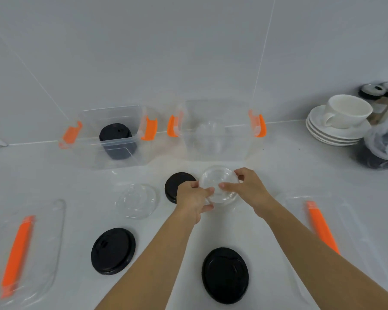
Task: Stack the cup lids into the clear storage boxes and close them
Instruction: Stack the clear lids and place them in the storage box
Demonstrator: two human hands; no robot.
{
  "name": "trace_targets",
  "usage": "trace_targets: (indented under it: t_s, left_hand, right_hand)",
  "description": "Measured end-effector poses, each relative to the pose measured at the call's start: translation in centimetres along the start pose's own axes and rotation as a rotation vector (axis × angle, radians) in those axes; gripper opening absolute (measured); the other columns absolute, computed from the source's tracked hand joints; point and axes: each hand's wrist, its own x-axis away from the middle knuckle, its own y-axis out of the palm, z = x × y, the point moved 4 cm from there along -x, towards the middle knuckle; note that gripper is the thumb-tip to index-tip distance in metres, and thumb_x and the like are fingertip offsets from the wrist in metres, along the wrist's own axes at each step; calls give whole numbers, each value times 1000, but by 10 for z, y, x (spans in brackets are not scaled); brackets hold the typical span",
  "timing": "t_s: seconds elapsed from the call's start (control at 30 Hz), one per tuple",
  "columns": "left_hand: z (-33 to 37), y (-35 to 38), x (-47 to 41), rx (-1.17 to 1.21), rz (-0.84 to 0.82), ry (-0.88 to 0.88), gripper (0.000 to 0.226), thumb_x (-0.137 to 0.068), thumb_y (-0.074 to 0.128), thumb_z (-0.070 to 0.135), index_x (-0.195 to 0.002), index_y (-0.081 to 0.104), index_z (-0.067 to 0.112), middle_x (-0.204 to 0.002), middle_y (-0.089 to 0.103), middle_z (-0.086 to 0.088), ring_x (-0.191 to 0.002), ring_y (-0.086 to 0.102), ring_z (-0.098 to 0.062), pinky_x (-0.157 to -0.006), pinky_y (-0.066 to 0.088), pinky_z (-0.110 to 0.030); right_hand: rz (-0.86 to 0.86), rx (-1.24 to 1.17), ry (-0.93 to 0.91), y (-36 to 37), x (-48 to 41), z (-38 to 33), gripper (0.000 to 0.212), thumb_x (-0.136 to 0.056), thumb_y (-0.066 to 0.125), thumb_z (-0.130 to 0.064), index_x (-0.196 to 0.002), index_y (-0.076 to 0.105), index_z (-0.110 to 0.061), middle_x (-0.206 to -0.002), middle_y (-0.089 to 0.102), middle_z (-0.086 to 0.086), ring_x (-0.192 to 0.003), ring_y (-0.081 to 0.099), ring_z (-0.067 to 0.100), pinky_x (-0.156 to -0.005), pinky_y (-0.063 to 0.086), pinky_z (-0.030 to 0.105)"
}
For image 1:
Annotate person's left hand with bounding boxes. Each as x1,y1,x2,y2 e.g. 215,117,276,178
176,180,215,225

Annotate person's right hand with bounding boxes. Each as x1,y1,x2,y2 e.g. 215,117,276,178
218,167,275,220

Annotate clear plastic cup lid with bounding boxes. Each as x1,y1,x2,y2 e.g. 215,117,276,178
116,183,158,220
199,165,242,206

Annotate person's left forearm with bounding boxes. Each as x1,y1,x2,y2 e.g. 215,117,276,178
95,206,198,310

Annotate person's right forearm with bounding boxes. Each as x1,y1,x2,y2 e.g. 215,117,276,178
254,198,388,310

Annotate black plastic cup lid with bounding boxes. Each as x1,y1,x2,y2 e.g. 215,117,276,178
164,172,197,204
201,247,250,305
91,227,136,276

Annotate clear storage box orange latches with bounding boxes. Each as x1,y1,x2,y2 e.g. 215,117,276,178
167,99,267,162
58,104,158,170

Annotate stack of clear lids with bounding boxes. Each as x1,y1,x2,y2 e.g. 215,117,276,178
194,121,229,156

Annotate stack of black lids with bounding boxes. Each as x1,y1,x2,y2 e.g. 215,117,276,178
99,123,138,161

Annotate white saucer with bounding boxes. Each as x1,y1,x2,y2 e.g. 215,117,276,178
308,104,372,140
305,121,359,146
306,116,366,144

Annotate white ceramic cup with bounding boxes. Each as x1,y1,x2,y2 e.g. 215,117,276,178
322,94,374,130

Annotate plastic bag of black lids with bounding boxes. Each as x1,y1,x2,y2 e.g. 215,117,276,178
355,108,388,170

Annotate clear box cover orange handle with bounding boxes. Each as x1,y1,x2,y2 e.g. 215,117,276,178
0,199,66,309
277,193,388,310

